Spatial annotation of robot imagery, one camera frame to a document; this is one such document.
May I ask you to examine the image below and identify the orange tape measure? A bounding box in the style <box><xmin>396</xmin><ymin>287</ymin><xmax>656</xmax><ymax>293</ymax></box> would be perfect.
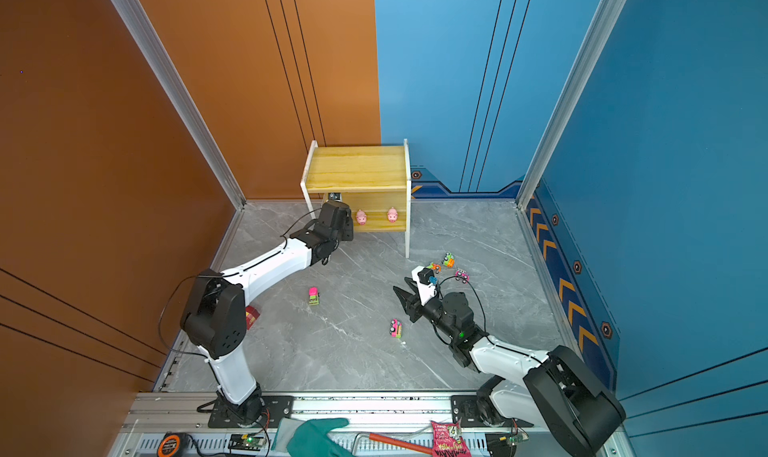
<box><xmin>156</xmin><ymin>433</ymin><xmax>188</xmax><ymax>457</ymax></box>

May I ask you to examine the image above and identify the green truck pink tank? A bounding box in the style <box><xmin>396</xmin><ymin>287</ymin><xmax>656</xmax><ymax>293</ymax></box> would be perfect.
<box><xmin>308</xmin><ymin>287</ymin><xmax>320</xmax><ymax>306</ymax></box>

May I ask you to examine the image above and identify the aluminium rail frame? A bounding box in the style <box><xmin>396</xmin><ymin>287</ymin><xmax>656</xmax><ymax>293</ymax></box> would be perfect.
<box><xmin>109</xmin><ymin>391</ymin><xmax>566</xmax><ymax>456</ymax></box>

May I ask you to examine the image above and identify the red handled tool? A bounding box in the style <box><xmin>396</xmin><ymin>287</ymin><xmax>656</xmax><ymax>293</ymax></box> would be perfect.
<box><xmin>359</xmin><ymin>433</ymin><xmax>432</xmax><ymax>455</ymax></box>

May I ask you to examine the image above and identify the yellow wooden two-tier shelf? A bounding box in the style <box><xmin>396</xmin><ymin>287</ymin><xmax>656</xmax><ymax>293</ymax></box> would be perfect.
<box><xmin>300</xmin><ymin>141</ymin><xmax>412</xmax><ymax>257</ymax></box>

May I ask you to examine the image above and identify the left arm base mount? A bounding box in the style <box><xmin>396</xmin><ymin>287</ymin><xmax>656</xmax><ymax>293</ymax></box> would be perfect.
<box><xmin>198</xmin><ymin>394</ymin><xmax>294</xmax><ymax>430</ymax></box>

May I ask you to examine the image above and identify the small board right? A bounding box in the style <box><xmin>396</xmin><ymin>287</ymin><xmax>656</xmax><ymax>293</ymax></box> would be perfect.
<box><xmin>507</xmin><ymin>428</ymin><xmax>529</xmax><ymax>447</ymax></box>

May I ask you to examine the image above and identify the pink pig toy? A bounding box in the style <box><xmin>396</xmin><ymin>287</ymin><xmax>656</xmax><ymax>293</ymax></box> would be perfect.
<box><xmin>387</xmin><ymin>207</ymin><xmax>399</xmax><ymax>223</ymax></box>
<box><xmin>356</xmin><ymin>210</ymin><xmax>367</xmax><ymax>226</ymax></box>

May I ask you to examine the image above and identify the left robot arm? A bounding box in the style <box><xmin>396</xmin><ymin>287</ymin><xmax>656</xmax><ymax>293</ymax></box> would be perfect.
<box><xmin>180</xmin><ymin>201</ymin><xmax>354</xmax><ymax>427</ymax></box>

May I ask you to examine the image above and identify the pink snack bag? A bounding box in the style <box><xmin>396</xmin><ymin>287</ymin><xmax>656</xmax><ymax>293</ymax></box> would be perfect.
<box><xmin>431</xmin><ymin>421</ymin><xmax>471</xmax><ymax>457</ymax></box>

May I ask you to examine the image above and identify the green circuit board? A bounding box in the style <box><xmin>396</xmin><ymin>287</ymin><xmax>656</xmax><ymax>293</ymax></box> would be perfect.
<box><xmin>228</xmin><ymin>433</ymin><xmax>269</xmax><ymax>453</ymax></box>

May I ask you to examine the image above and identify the green rubber glove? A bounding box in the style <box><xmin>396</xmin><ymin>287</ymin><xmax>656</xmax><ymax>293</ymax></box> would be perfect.
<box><xmin>271</xmin><ymin>418</ymin><xmax>353</xmax><ymax>457</ymax></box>

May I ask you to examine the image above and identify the red white cardboard box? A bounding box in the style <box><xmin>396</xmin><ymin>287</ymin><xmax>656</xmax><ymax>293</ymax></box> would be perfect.
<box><xmin>245</xmin><ymin>306</ymin><xmax>260</xmax><ymax>330</ymax></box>

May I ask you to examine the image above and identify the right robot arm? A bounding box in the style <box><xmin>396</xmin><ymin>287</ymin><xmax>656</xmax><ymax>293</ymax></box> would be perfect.
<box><xmin>393</xmin><ymin>268</ymin><xmax>626</xmax><ymax>456</ymax></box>

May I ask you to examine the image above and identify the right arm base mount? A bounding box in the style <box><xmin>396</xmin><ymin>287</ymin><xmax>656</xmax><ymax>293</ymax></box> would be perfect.
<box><xmin>450</xmin><ymin>394</ymin><xmax>533</xmax><ymax>430</ymax></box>

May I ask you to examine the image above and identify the pink grey toy truck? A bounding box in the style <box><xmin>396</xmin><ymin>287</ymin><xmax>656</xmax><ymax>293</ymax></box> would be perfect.
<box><xmin>455</xmin><ymin>269</ymin><xmax>470</xmax><ymax>283</ymax></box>

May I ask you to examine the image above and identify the pink green toy car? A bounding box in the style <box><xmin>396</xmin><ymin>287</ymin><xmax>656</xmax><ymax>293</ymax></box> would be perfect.
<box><xmin>390</xmin><ymin>319</ymin><xmax>402</xmax><ymax>339</ymax></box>

